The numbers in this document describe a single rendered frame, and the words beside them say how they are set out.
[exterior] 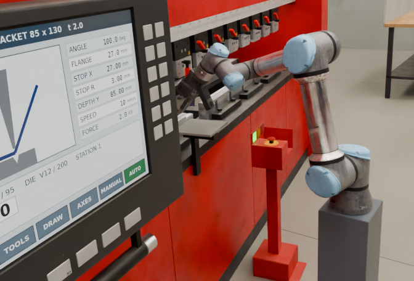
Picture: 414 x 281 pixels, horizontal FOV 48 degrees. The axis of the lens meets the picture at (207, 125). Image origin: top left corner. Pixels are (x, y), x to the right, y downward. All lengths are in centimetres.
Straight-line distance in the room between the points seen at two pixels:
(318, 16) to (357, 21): 554
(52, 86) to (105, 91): 9
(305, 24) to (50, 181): 348
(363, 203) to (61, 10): 136
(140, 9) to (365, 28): 878
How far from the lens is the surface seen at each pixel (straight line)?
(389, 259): 294
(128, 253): 81
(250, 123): 268
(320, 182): 157
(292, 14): 397
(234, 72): 179
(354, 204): 173
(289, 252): 270
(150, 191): 76
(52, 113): 59
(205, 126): 197
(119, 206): 71
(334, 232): 178
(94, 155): 65
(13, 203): 58
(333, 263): 185
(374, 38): 939
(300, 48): 149
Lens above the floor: 162
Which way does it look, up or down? 18 degrees down
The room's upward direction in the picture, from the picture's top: 4 degrees counter-clockwise
